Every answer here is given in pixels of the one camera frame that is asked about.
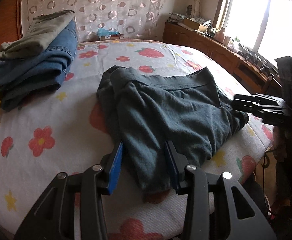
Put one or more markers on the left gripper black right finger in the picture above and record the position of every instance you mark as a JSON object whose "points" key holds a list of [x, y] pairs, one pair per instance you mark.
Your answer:
{"points": [[218, 207]]}

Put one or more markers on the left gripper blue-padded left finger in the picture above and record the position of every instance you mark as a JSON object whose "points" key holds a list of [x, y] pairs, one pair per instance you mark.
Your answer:
{"points": [[52, 215]]}

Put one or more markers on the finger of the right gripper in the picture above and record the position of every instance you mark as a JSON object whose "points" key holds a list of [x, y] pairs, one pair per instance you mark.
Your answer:
{"points": [[260, 99], [251, 109]]}

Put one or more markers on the teal green pants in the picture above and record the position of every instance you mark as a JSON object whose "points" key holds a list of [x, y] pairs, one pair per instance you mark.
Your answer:
{"points": [[145, 111]]}

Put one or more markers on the wooden side cabinet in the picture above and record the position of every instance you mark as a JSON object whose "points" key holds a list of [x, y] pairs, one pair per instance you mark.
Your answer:
{"points": [[247, 74]]}

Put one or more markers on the window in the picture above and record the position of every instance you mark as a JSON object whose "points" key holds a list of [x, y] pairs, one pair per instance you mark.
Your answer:
{"points": [[263, 26]]}

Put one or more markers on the pink bottle on sill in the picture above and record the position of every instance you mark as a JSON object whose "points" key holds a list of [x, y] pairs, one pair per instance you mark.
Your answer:
{"points": [[220, 35]]}

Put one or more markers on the floral bed sheet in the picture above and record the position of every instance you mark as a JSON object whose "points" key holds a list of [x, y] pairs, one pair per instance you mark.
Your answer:
{"points": [[64, 132]]}

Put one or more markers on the cardboard box on cabinet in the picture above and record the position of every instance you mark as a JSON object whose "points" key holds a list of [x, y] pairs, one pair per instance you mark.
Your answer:
{"points": [[195, 25]]}

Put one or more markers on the folded blue jeans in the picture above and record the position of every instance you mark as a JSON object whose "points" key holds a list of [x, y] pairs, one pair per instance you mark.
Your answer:
{"points": [[23, 78]]}

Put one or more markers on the pink circle-pattern curtain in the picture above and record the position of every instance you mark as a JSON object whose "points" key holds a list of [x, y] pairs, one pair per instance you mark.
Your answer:
{"points": [[131, 18]]}

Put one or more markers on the folded grey-beige garment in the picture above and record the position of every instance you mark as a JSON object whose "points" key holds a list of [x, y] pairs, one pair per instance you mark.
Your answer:
{"points": [[42, 31]]}

